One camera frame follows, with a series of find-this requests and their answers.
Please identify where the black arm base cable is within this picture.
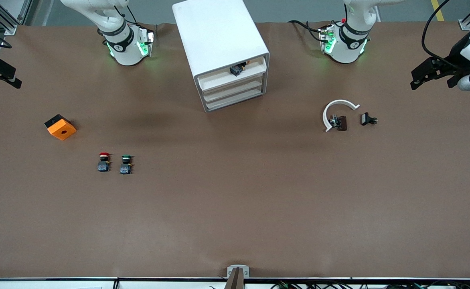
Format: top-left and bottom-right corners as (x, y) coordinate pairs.
(288, 19), (325, 41)
(113, 4), (140, 28)

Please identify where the white curved plastic piece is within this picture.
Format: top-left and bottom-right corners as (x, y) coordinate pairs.
(322, 99), (360, 132)

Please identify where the dark brown switch component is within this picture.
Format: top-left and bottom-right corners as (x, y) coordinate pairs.
(329, 115), (348, 132)

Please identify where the black right arm base cable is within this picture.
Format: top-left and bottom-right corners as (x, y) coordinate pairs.
(113, 4), (140, 28)

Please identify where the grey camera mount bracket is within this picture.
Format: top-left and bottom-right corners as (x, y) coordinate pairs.
(225, 265), (250, 289)

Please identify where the red push button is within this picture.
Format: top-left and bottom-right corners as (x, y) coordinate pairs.
(97, 152), (111, 173)

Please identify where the white drawer cabinet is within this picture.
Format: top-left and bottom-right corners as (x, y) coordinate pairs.
(172, 0), (270, 113)

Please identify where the black drawer handle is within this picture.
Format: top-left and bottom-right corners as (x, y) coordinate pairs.
(229, 61), (250, 77)

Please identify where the white drawer with black handle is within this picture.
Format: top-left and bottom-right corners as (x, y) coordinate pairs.
(196, 56), (268, 91)

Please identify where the black left arm base cable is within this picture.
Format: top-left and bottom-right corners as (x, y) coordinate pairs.
(288, 19), (325, 41)

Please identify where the orange box with black base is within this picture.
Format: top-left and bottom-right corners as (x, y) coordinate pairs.
(44, 114), (77, 141)

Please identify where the white plain drawer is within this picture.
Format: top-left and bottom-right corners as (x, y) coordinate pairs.
(205, 86), (267, 112)
(202, 76), (267, 102)

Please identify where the green push button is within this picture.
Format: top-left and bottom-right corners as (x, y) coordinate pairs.
(119, 154), (134, 175)

